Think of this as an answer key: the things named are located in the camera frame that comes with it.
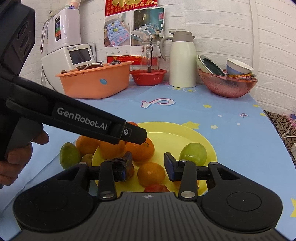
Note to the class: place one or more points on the steel pot lid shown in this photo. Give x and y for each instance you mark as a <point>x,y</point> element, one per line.
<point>93,65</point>

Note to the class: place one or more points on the white water purifier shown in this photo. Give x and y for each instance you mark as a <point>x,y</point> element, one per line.
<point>61,30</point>

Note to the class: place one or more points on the pink glass bowl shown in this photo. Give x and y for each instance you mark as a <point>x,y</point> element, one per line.
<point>226,86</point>

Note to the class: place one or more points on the white green dish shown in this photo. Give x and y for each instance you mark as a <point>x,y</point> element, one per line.
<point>208,66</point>

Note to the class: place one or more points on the small orange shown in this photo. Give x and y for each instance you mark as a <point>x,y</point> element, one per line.
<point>151,174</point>

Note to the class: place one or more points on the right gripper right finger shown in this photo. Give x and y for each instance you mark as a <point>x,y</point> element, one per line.
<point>184,171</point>

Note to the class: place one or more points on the bedding poster calendar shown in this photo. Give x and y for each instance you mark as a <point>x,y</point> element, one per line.
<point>129,26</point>

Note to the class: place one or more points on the yellow plastic plate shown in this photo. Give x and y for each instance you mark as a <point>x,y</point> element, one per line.
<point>166,137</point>

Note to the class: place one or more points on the red apple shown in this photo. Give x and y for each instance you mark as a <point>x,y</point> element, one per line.
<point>156,188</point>

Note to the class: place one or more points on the orange plastic basket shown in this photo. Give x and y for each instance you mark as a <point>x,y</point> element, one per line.
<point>96,83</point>

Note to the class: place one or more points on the green mango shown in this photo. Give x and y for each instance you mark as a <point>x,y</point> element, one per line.
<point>69,156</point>

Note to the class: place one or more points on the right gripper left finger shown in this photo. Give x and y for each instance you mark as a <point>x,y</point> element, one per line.
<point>110,172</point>

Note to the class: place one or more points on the tangerine with stem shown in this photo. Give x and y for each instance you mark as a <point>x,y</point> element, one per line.
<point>132,123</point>

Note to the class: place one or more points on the small yellow-orange citrus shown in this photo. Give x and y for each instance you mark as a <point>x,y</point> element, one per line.
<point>178,183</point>

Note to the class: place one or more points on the glass pitcher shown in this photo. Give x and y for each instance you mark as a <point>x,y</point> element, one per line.
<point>149,61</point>

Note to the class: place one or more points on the person's left hand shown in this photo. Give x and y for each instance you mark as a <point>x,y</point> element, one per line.
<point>18,158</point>

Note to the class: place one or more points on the red plastic colander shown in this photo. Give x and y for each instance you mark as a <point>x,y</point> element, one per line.
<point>145,78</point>

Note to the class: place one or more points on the blue white ceramic bowl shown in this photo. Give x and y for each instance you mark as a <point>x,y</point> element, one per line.
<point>236,67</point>

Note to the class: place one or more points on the large orange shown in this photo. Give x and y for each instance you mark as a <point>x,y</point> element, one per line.
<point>111,151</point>

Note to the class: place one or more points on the dark red-brown plum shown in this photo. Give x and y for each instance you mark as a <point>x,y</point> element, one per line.
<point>129,171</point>

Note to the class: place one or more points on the white countertop appliance with screen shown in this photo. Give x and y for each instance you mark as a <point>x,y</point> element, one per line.
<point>66,58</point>

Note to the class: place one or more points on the tan longan fruit back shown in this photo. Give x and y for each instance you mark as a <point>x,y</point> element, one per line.
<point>87,159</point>

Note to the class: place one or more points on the white thermos jug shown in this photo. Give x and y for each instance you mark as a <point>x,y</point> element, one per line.
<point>183,59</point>

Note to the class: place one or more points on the green apple front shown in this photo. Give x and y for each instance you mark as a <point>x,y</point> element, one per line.
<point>194,152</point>

